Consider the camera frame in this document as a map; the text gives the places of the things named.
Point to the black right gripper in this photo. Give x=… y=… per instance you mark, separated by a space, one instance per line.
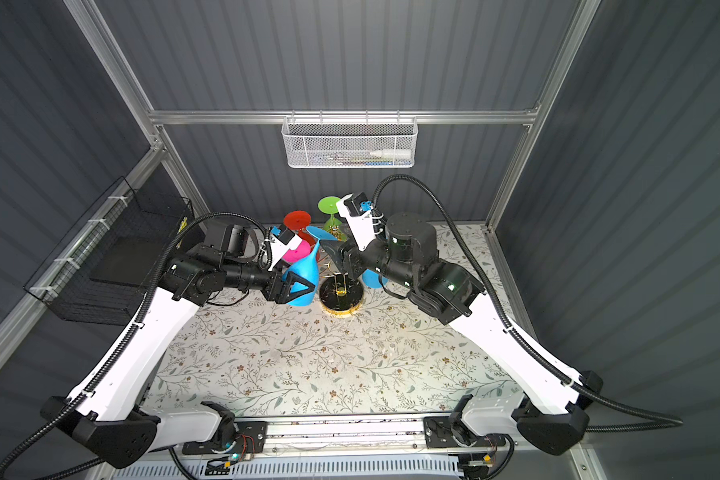
x=349 y=255

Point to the gold wine glass rack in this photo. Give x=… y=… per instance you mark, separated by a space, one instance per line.
x=338 y=294

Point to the yellow item in black basket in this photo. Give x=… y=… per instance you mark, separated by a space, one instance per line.
x=181 y=231

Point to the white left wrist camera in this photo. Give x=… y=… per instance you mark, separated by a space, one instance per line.
x=283 y=240

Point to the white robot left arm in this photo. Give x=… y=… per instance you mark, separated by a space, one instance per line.
x=103 y=413

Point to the white marker in basket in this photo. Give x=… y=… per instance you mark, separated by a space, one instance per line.
x=392 y=154

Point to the white wire mesh basket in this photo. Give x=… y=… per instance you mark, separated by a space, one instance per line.
x=324 y=145

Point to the pink wine glass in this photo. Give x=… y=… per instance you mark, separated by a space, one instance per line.
x=302 y=251

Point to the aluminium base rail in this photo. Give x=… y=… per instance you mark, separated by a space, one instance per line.
x=377 y=447

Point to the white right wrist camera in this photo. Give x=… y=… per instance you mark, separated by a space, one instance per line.
x=357 y=210

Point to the blue wine glass front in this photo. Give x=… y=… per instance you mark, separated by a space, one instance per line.
x=308 y=267

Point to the blue wine glass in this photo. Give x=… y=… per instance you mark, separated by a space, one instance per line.
x=373 y=280
x=308 y=267

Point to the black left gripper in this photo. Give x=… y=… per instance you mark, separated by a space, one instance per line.
x=275 y=293

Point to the red wine glass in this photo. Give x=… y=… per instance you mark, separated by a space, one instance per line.
x=298 y=221

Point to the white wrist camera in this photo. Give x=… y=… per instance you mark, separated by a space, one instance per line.
x=283 y=240
x=357 y=210

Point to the green wine glass back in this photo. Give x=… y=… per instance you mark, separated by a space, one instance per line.
x=328 y=205

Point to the black wire basket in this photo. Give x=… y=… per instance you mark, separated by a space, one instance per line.
x=62 y=281

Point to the black plate in basket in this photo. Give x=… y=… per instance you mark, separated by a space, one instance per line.
x=128 y=262

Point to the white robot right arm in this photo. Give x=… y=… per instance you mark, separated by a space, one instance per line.
x=550 y=410

